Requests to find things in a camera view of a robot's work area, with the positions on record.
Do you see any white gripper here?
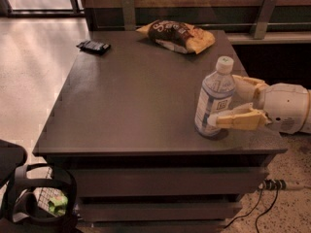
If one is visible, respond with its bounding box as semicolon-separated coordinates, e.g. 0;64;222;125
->
208;75;310;134

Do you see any blue plastic water bottle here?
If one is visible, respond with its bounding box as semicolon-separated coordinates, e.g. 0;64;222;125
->
194;56;235;137

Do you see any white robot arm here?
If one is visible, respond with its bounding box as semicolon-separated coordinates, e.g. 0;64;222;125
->
208;75;311;134

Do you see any dark rxbar blueberry wrapper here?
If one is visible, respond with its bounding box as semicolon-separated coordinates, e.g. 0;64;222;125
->
77;40;111;55

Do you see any power strip on floor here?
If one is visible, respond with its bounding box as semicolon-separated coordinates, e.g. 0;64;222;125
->
259;180;304;190

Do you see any brown yellow chip bag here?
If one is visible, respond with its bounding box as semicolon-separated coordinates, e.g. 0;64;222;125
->
137;19;215;54

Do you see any dark grey drawer cabinet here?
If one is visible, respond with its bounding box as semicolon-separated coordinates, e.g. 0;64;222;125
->
34;31;286;233

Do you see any black chair seat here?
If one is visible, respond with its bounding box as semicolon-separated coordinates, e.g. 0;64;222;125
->
0;140;27;188

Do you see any metal rail with brackets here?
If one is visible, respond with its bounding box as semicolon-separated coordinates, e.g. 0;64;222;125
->
85;0;311;34

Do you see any black power cable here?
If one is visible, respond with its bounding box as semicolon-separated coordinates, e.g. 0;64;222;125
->
224;187;280;233

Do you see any wire basket with green item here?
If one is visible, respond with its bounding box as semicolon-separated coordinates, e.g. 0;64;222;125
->
37;167;71;217

